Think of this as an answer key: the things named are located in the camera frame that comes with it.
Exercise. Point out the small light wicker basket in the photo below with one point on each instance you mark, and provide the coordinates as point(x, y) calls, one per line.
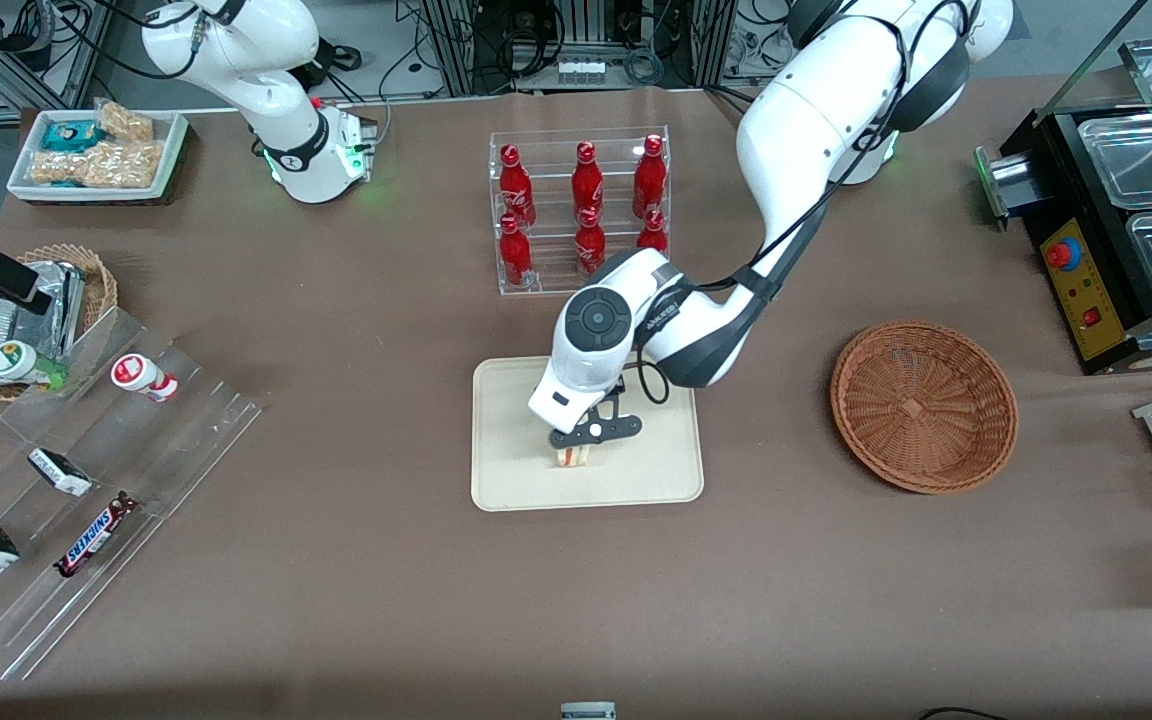
point(101, 285)

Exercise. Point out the red cola bottle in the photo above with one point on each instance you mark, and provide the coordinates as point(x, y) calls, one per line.
point(515, 190)
point(587, 182)
point(652, 235)
point(589, 245)
point(515, 255)
point(649, 178)

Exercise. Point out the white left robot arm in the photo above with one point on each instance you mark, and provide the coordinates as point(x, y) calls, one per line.
point(816, 110)

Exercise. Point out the teal snack packet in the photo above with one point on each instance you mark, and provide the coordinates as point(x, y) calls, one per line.
point(69, 135)

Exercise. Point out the Snickers chocolate bar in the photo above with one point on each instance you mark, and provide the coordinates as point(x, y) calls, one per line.
point(96, 535)

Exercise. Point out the red capped yogurt bottle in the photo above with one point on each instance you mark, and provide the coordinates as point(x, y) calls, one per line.
point(141, 376)

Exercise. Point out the white power strip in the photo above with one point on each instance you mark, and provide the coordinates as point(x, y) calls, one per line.
point(581, 72)

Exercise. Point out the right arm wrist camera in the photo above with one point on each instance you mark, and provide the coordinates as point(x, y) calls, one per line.
point(1, 272)

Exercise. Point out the clear acrylic stepped shelf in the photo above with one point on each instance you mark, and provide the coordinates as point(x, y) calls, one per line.
point(176, 440)

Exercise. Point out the triangular sandwich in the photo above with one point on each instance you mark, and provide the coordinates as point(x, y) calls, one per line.
point(574, 459)

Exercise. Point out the cream plastic tray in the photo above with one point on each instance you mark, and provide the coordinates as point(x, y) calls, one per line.
point(656, 460)

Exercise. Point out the small rice cracker pack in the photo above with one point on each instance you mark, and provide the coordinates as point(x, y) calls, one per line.
point(126, 122)

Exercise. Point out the green capped yogurt bottle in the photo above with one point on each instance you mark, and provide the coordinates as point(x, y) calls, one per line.
point(21, 362)

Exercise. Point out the black food warmer machine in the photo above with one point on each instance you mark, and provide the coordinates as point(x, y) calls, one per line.
point(1061, 200)

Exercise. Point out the round brown wicker basket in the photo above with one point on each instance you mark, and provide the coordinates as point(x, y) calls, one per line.
point(921, 405)

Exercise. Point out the large rice cracker pack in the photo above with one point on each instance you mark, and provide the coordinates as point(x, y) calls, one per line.
point(106, 165)

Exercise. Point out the small grey white device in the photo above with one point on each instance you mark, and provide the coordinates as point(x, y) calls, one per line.
point(588, 711)

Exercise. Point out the red emergency stop button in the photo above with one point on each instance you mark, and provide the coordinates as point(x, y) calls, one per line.
point(1061, 255)

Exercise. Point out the aluminium equipment rack frame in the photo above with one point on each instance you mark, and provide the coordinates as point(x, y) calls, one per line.
point(456, 45)

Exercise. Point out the white rectangular snack tray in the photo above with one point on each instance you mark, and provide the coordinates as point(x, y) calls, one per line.
point(171, 145)

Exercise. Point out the clear acrylic bottle rack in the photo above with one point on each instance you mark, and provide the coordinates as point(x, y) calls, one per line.
point(551, 280)

